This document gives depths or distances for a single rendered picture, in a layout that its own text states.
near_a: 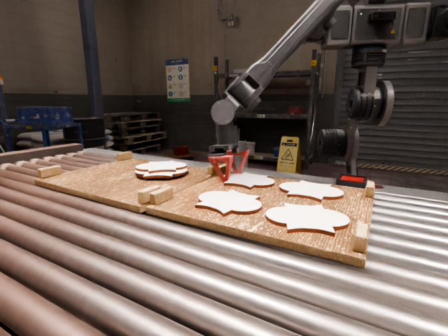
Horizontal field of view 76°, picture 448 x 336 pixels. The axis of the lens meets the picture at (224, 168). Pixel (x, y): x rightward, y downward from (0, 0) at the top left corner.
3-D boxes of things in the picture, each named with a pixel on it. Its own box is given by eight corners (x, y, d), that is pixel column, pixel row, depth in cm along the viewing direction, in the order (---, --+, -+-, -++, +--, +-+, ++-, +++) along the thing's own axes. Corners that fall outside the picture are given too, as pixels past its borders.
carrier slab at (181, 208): (226, 175, 89) (226, 170, 88) (373, 196, 69) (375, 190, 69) (145, 213, 59) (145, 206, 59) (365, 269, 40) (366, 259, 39)
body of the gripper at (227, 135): (247, 147, 80) (245, 120, 79) (230, 152, 71) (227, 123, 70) (227, 148, 83) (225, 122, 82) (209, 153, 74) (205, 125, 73)
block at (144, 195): (157, 195, 66) (156, 183, 65) (163, 196, 65) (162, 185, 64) (137, 203, 61) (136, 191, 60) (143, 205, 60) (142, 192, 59)
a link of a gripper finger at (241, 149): (252, 174, 82) (249, 142, 80) (241, 180, 76) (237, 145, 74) (231, 174, 85) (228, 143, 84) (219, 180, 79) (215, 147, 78)
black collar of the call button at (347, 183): (339, 179, 87) (340, 173, 87) (367, 182, 83) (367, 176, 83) (335, 185, 81) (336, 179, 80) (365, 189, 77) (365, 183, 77)
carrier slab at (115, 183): (131, 161, 109) (131, 157, 108) (225, 175, 89) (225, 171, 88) (34, 185, 79) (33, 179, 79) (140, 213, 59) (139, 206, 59)
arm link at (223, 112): (261, 100, 76) (238, 77, 75) (265, 97, 65) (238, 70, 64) (230, 133, 78) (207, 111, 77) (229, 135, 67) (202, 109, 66)
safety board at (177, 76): (167, 101, 649) (165, 59, 628) (190, 102, 623) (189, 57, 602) (167, 101, 648) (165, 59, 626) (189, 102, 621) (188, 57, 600)
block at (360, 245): (355, 235, 46) (357, 220, 46) (368, 237, 45) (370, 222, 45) (351, 252, 41) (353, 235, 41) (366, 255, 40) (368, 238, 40)
